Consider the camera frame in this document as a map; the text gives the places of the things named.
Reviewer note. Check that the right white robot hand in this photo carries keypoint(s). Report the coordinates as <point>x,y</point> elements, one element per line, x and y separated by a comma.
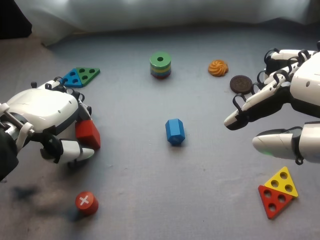
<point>307,85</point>

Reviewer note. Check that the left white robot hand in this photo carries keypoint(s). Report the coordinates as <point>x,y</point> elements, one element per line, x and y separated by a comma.
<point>42,105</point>

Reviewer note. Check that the red block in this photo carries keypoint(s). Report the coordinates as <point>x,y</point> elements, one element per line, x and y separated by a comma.
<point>87,135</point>

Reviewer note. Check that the blue hexagonal block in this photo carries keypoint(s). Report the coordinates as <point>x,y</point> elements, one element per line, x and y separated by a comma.
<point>175,131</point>

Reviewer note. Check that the blue triangle with holes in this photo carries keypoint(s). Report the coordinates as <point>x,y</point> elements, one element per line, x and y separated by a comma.
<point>72,78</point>

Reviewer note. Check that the green triangle block with holes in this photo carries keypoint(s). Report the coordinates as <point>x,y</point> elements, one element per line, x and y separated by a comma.
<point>86,73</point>

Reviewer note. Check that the yellow triangle piece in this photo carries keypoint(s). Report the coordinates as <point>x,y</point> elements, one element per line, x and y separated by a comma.
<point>282,182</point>

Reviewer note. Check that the red triangle piece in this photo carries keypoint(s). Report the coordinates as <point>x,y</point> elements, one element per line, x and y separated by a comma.
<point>274,199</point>

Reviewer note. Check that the dark chocolate sandwich cookie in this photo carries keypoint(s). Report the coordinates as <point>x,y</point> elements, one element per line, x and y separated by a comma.
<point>240,83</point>

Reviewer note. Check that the orange swirl cookie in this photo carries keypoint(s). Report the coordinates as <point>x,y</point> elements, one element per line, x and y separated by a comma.
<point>218,68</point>

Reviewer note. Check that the red cylinder with white cross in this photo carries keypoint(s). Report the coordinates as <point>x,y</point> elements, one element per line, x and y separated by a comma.
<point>87,208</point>

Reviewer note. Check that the grey table cloth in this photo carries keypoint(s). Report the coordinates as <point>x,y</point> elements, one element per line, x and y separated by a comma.
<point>150,187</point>

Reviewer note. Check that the white curtain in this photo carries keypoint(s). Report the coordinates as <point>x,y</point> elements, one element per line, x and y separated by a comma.
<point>150,12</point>

